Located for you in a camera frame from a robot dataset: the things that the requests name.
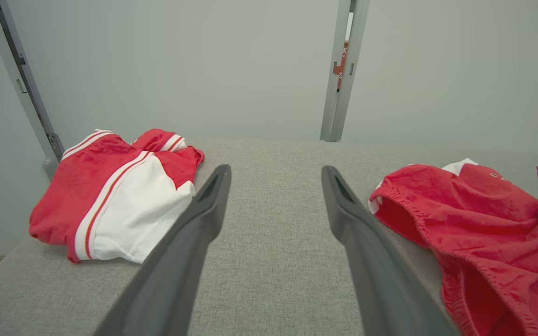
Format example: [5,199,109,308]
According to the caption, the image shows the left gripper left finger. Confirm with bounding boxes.
[92,163,233,336]

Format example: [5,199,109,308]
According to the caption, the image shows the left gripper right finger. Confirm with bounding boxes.
[321,165,462,336]

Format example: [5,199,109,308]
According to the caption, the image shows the red shorts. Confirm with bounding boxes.
[368,158,538,336]

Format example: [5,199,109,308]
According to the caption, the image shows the red shirt with white sleeves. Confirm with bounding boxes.
[28,128,205,264]

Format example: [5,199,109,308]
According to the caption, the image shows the red object behind partition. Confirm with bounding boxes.
[333,41,349,91]

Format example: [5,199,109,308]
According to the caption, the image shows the grey partition post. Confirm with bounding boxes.
[0,0,65,180]
[319,0,371,143]

